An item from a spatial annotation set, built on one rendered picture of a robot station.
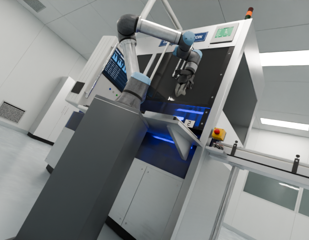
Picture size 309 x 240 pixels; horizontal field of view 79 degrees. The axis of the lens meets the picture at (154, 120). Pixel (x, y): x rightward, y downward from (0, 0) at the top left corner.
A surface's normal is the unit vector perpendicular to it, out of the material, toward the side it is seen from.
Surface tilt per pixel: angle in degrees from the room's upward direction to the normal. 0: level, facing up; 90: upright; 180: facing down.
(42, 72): 90
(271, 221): 90
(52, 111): 90
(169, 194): 90
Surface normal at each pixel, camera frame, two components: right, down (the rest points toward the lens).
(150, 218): -0.54, -0.44
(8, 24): 0.74, 0.16
